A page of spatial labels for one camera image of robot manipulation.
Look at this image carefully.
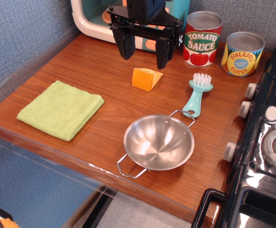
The tomato sauce toy can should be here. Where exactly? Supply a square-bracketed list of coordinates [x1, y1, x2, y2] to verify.
[183, 11, 223, 67]

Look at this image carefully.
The teal toy microwave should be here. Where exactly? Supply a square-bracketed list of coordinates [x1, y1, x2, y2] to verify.
[70, 0, 190, 43]

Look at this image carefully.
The teal toy dish brush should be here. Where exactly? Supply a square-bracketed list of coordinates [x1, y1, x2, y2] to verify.
[183, 73, 213, 118]

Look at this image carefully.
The orange toy cheese wedge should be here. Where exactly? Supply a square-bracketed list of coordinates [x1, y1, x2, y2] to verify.
[131, 68, 163, 92]

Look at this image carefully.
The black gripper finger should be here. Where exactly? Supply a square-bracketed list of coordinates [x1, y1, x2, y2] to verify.
[111, 24, 136, 60]
[156, 30, 176, 70]

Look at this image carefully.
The green towel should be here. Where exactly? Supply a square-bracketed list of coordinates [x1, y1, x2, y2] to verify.
[17, 80, 104, 142]

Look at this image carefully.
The small steel wok pan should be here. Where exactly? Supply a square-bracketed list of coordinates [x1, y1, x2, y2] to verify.
[117, 110, 196, 179]

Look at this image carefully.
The pineapple slices toy can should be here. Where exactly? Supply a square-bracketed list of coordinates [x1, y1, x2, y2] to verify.
[221, 31, 265, 77]

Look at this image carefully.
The black toy stove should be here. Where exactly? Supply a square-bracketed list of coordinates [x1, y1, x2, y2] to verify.
[192, 47, 276, 228]

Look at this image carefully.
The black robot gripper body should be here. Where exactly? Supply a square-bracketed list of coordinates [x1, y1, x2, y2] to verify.
[107, 0, 183, 46]

